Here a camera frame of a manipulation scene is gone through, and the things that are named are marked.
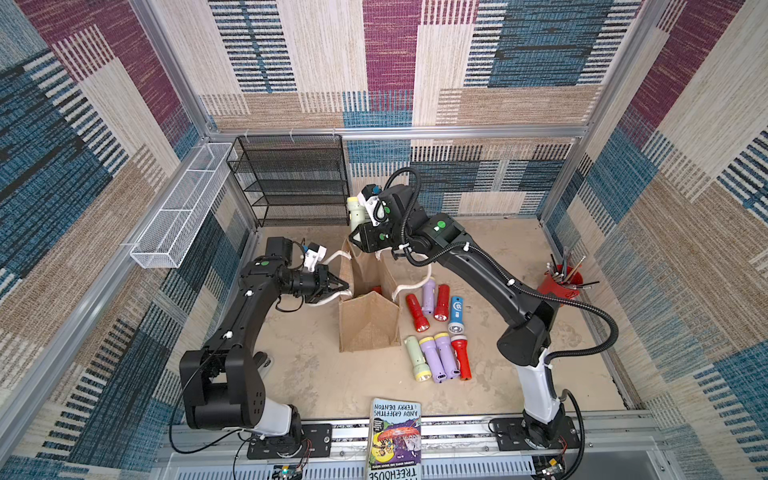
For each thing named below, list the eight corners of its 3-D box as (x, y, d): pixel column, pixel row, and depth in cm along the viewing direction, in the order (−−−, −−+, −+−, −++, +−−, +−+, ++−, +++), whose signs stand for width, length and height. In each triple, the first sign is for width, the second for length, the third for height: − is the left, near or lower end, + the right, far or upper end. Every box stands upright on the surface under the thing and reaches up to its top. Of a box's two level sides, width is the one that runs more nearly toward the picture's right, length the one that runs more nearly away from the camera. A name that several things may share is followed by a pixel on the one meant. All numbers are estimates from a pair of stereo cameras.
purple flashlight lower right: (447, 380, 83) (448, 377, 81) (433, 336, 91) (434, 333, 89) (461, 377, 83) (462, 374, 82) (446, 334, 91) (447, 331, 90)
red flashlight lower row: (456, 380, 84) (457, 377, 82) (450, 339, 91) (451, 335, 89) (472, 380, 84) (474, 377, 82) (465, 339, 91) (466, 335, 89)
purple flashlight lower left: (434, 385, 83) (436, 382, 81) (419, 342, 91) (420, 338, 88) (448, 381, 84) (449, 377, 81) (431, 339, 91) (432, 334, 89)
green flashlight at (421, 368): (417, 383, 83) (418, 379, 81) (404, 341, 91) (404, 337, 89) (431, 379, 84) (432, 375, 82) (416, 337, 92) (417, 333, 89)
